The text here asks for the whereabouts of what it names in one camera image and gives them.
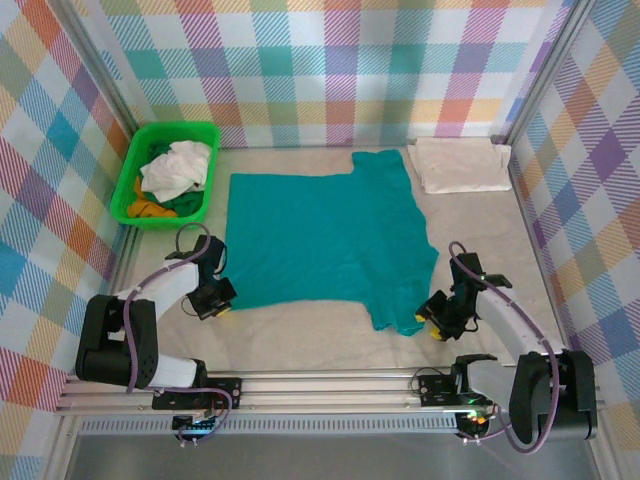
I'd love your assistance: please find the crumpled mustard yellow t-shirt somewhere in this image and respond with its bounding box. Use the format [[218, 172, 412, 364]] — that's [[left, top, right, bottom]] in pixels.
[[125, 175, 179, 220]]

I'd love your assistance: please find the right controller circuit board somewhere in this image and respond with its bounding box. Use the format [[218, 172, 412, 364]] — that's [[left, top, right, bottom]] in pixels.
[[455, 408, 496, 442]]

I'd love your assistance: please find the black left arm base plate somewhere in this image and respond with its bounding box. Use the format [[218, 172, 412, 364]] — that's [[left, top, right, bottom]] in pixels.
[[151, 377, 244, 410]]

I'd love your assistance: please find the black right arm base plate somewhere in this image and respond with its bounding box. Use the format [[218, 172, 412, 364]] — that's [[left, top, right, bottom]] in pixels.
[[415, 372, 494, 407]]

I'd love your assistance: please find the grey slotted cable duct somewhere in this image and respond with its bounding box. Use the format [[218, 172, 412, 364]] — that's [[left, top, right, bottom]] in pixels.
[[74, 417, 462, 437]]

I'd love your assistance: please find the aluminium mounting rail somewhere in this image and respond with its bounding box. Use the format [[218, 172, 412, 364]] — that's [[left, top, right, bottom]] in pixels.
[[54, 370, 506, 417]]

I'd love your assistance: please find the controller circuit board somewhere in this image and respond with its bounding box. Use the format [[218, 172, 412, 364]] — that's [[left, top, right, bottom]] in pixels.
[[171, 413, 222, 445], [455, 408, 496, 442]]

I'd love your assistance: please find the left controller circuit board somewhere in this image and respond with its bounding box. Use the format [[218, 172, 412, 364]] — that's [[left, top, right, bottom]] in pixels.
[[171, 413, 222, 445]]

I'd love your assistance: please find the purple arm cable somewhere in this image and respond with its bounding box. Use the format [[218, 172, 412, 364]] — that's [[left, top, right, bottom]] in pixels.
[[122, 222, 236, 442], [447, 241, 562, 454]]

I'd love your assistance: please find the crumpled green t-shirt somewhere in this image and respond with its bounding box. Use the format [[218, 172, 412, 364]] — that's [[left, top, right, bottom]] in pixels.
[[149, 140, 207, 217]]

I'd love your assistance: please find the green plastic basket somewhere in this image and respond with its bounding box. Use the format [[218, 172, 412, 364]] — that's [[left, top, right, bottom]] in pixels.
[[109, 122, 222, 231]]

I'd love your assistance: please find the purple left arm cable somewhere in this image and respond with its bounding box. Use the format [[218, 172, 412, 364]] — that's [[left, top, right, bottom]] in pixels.
[[122, 222, 236, 442]]

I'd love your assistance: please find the folded white t-shirt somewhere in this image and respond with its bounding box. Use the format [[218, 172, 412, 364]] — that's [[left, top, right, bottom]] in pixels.
[[407, 136, 514, 195]]

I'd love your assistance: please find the aluminium frame post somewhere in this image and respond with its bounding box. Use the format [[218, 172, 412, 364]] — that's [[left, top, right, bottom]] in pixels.
[[62, 0, 141, 134], [499, 0, 601, 147]]

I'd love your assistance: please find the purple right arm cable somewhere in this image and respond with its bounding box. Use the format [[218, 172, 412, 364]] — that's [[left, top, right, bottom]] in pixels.
[[447, 241, 562, 454]]

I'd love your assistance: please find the teal t-shirt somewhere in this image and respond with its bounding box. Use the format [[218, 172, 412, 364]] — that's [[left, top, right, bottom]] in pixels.
[[224, 148, 440, 337]]

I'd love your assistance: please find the crumpled white t-shirt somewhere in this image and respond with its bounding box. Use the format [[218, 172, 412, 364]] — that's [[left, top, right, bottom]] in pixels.
[[139, 140, 214, 204]]

